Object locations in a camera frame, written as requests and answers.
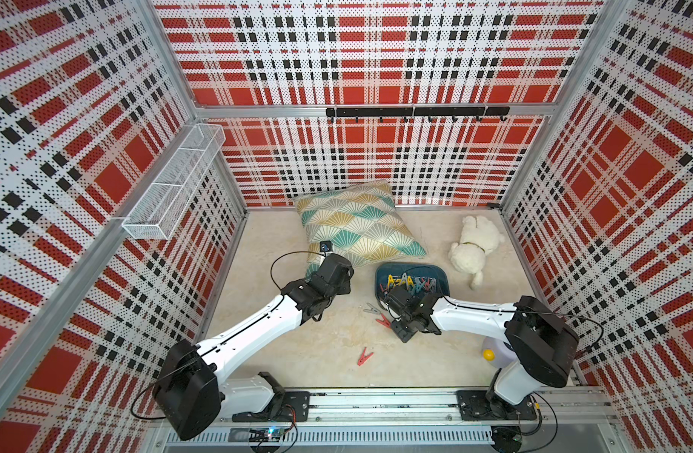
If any grey clothespin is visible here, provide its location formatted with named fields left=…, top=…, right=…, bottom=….
left=401, top=273, right=413, bottom=290
left=363, top=304, right=381, bottom=315

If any white plush teddy bear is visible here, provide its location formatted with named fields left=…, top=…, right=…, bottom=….
left=448, top=215, right=506, bottom=290

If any white wire mesh shelf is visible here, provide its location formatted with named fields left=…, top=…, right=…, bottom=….
left=123, top=124, right=225, bottom=241

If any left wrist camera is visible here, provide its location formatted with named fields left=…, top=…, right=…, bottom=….
left=319, top=241, right=333, bottom=255

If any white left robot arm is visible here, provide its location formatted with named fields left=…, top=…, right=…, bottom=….
left=152, top=254, right=354, bottom=441

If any black wall hook rail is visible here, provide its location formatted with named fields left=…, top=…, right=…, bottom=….
left=326, top=106, right=510, bottom=119

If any teal plastic storage box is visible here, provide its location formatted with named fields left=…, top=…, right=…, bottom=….
left=375, top=262, right=450, bottom=310

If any green circuit board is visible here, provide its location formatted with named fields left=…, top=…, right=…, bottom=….
left=248, top=427, right=283, bottom=444

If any metal base rail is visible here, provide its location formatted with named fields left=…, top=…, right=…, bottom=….
left=153, top=387, right=551, bottom=448

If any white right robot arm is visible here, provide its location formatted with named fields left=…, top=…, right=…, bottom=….
left=382, top=286, right=579, bottom=406

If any teal yellow patterned pillow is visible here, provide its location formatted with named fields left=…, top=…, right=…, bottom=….
left=295, top=181, right=427, bottom=277

